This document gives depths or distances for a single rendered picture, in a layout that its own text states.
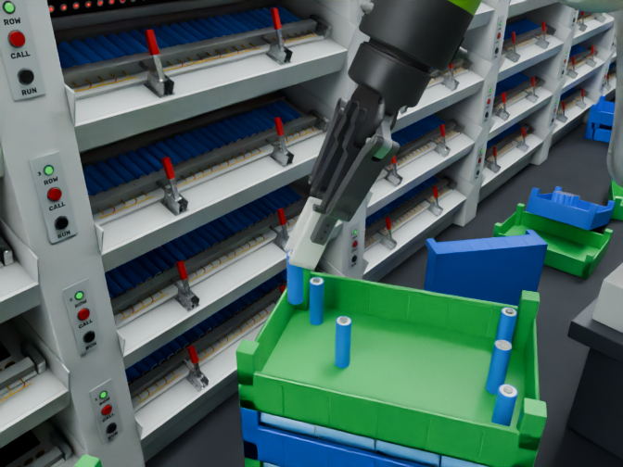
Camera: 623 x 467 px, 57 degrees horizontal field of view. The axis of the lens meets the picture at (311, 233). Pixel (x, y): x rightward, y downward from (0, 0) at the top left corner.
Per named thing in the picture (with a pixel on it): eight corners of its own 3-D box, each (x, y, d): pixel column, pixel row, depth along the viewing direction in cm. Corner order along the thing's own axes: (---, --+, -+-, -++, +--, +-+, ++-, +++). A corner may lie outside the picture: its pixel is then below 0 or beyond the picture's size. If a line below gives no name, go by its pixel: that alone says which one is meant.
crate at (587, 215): (550, 207, 210) (556, 186, 208) (608, 223, 199) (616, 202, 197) (525, 211, 186) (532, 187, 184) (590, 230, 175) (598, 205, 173)
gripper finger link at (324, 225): (341, 199, 59) (349, 212, 57) (321, 241, 61) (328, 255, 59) (328, 195, 59) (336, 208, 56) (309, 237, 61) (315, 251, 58)
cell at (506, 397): (507, 431, 59) (518, 384, 56) (506, 445, 58) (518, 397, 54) (489, 426, 60) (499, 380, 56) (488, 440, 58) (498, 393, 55)
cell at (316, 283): (324, 318, 76) (325, 276, 72) (321, 326, 74) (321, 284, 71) (311, 315, 76) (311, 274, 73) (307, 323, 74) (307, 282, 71)
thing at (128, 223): (339, 158, 129) (359, 106, 120) (99, 275, 88) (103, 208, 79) (275, 111, 136) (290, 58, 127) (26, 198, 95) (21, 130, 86)
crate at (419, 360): (527, 344, 72) (539, 291, 68) (530, 477, 55) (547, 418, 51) (298, 302, 79) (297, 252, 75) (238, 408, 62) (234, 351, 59)
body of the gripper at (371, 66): (449, 80, 53) (401, 169, 56) (413, 59, 60) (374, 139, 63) (380, 48, 50) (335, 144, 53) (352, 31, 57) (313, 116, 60)
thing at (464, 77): (477, 92, 176) (500, 50, 167) (363, 147, 135) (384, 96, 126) (425, 58, 183) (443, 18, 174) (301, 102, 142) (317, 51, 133)
